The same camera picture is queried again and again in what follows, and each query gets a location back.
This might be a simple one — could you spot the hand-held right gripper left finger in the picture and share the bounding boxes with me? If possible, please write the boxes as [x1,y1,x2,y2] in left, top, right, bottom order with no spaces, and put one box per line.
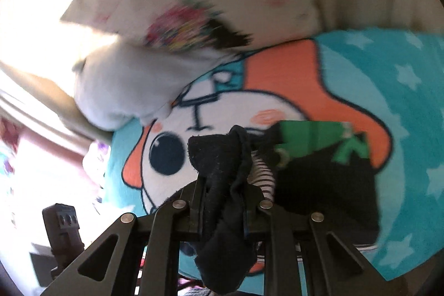
[40,175,206,296]

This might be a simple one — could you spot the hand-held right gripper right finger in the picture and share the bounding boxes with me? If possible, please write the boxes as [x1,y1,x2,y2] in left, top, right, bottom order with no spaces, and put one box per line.
[244,184,396,296]

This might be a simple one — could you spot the black fuzzy cloth garment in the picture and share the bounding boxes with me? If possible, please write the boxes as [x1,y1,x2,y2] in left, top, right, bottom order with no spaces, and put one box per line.
[187,125,259,295]

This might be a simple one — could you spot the navy frog print pants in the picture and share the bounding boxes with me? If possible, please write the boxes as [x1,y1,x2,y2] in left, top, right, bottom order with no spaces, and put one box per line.
[248,121,380,250]

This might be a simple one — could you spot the dark grey box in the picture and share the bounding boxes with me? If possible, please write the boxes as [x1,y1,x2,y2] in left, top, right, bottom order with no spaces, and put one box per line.
[29,242,56,287]

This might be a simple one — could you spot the blue star printed blanket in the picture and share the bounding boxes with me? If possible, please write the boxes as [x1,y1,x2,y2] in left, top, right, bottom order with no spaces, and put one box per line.
[83,27,444,296]

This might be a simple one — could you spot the beige frame rail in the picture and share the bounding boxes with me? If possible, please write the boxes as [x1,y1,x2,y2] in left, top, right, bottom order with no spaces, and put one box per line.
[0,59,113,145]

